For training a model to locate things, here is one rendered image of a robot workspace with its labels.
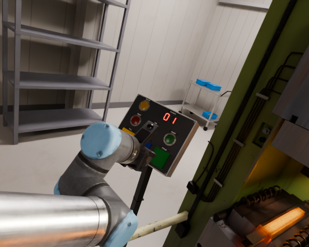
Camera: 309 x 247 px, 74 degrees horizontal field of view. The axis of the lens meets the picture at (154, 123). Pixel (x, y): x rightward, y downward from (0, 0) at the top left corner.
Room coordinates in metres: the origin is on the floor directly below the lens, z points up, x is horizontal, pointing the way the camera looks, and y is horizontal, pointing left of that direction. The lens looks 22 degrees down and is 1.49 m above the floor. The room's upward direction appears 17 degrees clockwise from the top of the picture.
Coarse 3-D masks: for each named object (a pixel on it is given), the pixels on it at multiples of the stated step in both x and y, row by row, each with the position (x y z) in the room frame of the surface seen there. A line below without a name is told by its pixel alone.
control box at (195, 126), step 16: (144, 96) 0.99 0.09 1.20; (128, 112) 0.96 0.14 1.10; (144, 112) 0.94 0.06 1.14; (160, 112) 0.92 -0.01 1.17; (176, 112) 0.91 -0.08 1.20; (128, 128) 0.90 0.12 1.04; (160, 128) 0.87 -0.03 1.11; (176, 128) 0.86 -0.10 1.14; (192, 128) 0.85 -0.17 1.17; (160, 144) 0.83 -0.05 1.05; (176, 144) 0.82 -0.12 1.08; (176, 160) 0.78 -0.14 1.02
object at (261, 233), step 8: (296, 208) 0.73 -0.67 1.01; (288, 216) 0.66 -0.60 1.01; (296, 216) 0.68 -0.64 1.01; (272, 224) 0.59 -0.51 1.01; (280, 224) 0.60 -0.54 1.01; (256, 232) 0.52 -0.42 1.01; (264, 232) 0.53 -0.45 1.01; (272, 232) 0.55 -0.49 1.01; (248, 240) 0.48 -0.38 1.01; (256, 240) 0.49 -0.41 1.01; (264, 240) 0.53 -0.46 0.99
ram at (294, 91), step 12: (300, 60) 0.68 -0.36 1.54; (300, 72) 0.67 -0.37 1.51; (288, 84) 0.68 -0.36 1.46; (300, 84) 0.65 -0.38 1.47; (288, 96) 0.66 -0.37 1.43; (300, 96) 0.64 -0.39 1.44; (276, 108) 0.67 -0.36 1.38; (288, 108) 0.65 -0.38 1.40; (300, 108) 0.63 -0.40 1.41; (288, 120) 0.64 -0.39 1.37; (300, 120) 0.61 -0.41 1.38
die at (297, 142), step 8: (280, 128) 0.64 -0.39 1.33; (288, 128) 0.63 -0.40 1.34; (296, 128) 0.61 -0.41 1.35; (304, 128) 0.60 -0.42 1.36; (280, 136) 0.63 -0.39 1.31; (288, 136) 0.62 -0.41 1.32; (296, 136) 0.60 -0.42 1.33; (304, 136) 0.59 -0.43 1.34; (272, 144) 0.64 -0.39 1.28; (280, 144) 0.62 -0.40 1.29; (288, 144) 0.61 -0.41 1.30; (296, 144) 0.59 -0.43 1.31; (304, 144) 0.58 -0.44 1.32; (288, 152) 0.60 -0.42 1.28; (296, 152) 0.59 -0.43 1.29; (304, 152) 0.57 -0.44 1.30; (304, 160) 0.56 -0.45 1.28
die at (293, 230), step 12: (264, 204) 0.73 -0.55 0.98; (276, 204) 0.74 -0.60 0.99; (288, 204) 0.77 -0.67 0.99; (300, 204) 0.78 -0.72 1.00; (240, 216) 0.61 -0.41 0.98; (252, 216) 0.62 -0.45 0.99; (264, 216) 0.64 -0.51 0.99; (276, 216) 0.65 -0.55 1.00; (240, 228) 0.60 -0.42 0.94; (252, 228) 0.57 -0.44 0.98; (288, 228) 0.60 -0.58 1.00; (300, 228) 0.63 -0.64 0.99; (276, 240) 0.54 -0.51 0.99; (300, 240) 0.57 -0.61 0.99
